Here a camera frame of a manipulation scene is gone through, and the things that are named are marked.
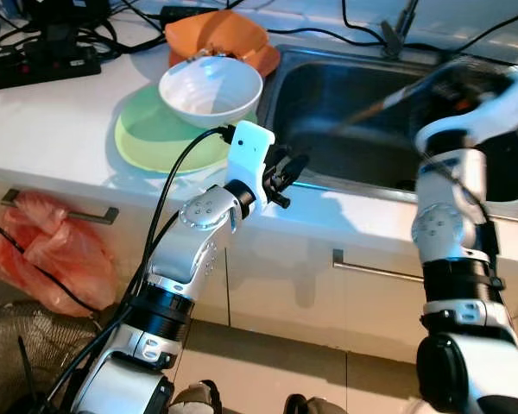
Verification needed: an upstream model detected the brown wooden chopstick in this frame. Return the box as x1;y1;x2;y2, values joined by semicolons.
335;91;420;132

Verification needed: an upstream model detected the white ceramic bowl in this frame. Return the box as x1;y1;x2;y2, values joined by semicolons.
158;56;265;130

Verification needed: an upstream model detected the white kitchen cabinet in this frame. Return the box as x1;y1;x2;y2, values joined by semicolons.
0;177;518;380

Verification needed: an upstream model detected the stainless steel sink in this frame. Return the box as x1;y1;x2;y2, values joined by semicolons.
255;43;518;208

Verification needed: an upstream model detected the steel faucet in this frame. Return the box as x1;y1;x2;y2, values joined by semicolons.
380;0;421;60

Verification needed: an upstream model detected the metal spoon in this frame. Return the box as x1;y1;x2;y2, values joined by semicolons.
188;47;236;63

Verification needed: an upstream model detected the green plate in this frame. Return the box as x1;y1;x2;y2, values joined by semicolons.
114;84;262;175

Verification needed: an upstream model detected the orange bowl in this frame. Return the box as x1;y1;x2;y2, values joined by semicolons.
164;10;273;70

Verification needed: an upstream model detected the black power adapter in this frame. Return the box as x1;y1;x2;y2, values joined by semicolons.
160;4;218;24

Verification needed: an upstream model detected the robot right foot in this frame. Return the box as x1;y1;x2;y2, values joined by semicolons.
283;394;351;414

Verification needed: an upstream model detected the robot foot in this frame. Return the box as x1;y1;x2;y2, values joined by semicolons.
168;379;224;414
283;394;351;414

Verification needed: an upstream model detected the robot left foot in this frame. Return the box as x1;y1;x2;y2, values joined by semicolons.
168;379;224;414

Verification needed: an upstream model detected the orange plastic bag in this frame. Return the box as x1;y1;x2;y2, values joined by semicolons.
0;191;120;317

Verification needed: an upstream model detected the black power strip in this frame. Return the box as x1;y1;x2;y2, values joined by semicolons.
0;43;103;92

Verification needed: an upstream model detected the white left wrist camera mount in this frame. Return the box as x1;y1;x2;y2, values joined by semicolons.
227;121;275;198

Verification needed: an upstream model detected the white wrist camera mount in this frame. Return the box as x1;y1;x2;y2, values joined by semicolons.
227;121;275;198
414;69;518;158

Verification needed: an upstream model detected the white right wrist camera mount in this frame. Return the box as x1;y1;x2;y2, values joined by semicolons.
414;69;518;158

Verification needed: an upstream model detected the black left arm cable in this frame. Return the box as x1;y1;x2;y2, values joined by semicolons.
30;125;236;413

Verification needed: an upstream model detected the steel drawer handle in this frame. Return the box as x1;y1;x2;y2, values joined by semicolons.
0;188;120;225

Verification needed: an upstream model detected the wire mesh fan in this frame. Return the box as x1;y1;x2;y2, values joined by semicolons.
0;298;113;414

